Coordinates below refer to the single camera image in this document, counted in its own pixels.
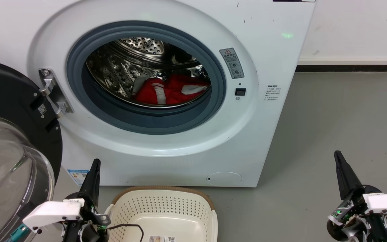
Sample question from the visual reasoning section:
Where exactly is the round white filter cover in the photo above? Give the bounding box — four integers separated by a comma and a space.
206, 172, 243, 186

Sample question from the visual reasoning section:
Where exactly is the black washer door with glass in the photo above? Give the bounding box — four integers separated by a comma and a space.
0, 58, 63, 242

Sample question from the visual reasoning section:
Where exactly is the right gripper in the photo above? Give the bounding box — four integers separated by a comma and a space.
326, 151, 387, 242

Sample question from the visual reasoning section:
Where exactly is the grey warning sticker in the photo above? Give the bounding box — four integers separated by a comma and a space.
219, 48, 245, 79

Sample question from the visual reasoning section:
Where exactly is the cream perforated laundry basket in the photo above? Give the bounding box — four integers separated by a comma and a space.
104, 186, 218, 242

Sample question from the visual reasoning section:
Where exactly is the blue energy label sticker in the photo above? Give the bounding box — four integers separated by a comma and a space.
67, 169, 90, 186

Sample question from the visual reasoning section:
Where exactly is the stainless steel washing machine drum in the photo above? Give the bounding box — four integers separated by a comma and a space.
85, 37, 211, 109

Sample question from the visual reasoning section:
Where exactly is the white front-load washing machine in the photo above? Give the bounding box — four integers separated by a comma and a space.
0, 0, 316, 188

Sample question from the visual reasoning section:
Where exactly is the teal plastic connector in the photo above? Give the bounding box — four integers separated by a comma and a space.
7, 225, 28, 242

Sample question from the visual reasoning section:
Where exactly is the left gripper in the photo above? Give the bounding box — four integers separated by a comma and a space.
22, 159, 111, 242

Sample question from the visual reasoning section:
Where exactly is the silver metal door hinge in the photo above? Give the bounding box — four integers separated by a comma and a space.
38, 67, 74, 118

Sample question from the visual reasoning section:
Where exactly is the red garment with grey stripes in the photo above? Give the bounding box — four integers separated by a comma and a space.
131, 74, 211, 106

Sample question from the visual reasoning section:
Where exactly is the thin black cable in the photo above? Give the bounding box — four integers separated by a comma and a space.
108, 224, 144, 242

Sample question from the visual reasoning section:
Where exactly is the grey rubber door gasket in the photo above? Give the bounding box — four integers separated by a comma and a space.
67, 21, 227, 135

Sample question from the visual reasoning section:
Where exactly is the white and black baseboard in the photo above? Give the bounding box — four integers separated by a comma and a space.
296, 55, 387, 72

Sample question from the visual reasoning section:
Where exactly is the small printed text label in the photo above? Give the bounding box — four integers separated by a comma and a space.
265, 85, 282, 102

